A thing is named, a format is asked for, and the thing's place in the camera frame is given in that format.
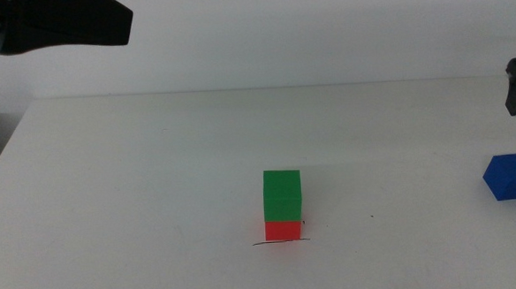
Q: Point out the red cube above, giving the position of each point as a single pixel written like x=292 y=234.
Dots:
x=283 y=231

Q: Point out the green cube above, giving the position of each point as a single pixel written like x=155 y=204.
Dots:
x=283 y=195

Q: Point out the blue cube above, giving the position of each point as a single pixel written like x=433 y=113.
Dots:
x=512 y=177

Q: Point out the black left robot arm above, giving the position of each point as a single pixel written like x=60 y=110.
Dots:
x=57 y=22

